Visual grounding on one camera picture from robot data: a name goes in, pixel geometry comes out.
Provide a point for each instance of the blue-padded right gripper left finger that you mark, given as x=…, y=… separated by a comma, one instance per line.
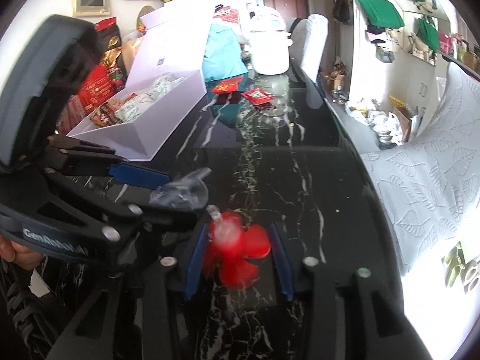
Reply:
x=194, y=267

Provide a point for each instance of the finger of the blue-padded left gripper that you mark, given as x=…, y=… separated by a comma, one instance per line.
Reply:
x=138, y=176
x=165, y=219

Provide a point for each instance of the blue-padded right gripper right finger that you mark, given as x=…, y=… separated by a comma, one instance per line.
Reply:
x=282, y=263

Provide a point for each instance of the red mini fan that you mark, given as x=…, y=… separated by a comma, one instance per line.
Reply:
x=231, y=247

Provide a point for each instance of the white noodle-print snack packet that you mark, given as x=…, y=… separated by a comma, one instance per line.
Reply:
x=133, y=107

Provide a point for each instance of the red peanut snack packet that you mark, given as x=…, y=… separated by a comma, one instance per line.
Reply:
x=228, y=86

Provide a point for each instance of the red ketchup sachet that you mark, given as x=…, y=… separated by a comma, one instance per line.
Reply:
x=257, y=96

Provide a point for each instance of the person's left hand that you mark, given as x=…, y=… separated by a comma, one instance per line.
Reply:
x=19, y=255

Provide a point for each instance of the white noodle-print packet in box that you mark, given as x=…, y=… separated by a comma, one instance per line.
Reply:
x=163, y=84

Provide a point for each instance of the white gift box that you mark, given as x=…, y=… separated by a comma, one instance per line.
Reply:
x=174, y=44

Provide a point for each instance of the black oatmeal bag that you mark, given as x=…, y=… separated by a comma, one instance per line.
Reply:
x=110, y=43

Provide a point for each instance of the teal plastic bag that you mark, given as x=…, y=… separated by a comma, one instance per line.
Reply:
x=222, y=56

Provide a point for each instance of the white leaf-pattern chair cover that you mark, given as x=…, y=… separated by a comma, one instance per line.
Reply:
x=429, y=187

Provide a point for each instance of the white kettle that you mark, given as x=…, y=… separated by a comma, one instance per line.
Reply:
x=269, y=41

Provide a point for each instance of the green tote bag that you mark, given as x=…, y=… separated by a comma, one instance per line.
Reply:
x=382, y=13
x=425, y=35

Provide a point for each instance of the wall intercom panel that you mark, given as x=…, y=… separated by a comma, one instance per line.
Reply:
x=91, y=8

